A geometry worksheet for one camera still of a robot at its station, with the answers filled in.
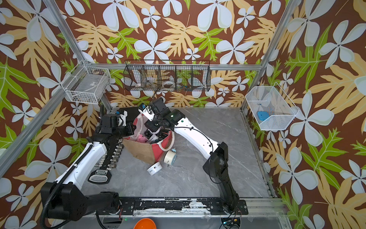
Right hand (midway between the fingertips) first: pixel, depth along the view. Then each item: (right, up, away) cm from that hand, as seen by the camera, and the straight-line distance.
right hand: (148, 121), depth 78 cm
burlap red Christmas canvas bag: (-5, -13, -3) cm, 15 cm away
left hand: (-8, -2, +4) cm, 9 cm away
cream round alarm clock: (+12, -21, +6) cm, 25 cm away
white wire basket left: (-40, +22, +7) cm, 46 cm away
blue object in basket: (+66, +4, +3) cm, 66 cm away
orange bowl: (+1, -49, -11) cm, 50 cm away
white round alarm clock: (+3, -27, +2) cm, 27 cm away
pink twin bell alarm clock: (-7, -12, +12) cm, 18 cm away
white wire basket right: (+73, +7, +6) cm, 74 cm away
